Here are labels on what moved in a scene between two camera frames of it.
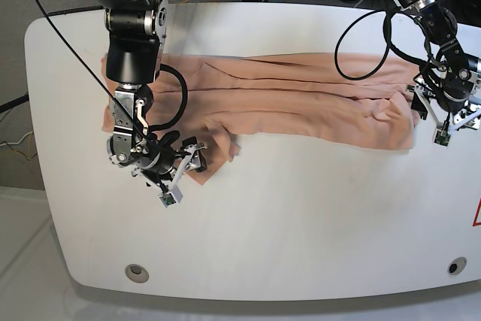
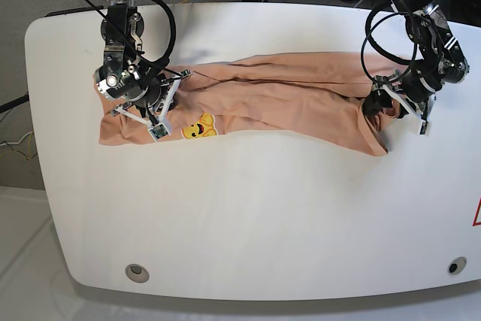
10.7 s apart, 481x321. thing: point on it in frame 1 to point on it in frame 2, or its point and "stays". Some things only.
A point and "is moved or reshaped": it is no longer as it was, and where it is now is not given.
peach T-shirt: [350, 101] is moved or reshaped
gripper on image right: [452, 97] to [379, 98]
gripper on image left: [152, 154] to [152, 98]
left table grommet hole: [137, 273] stays
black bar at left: [4, 107] stays
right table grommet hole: [455, 266] stays
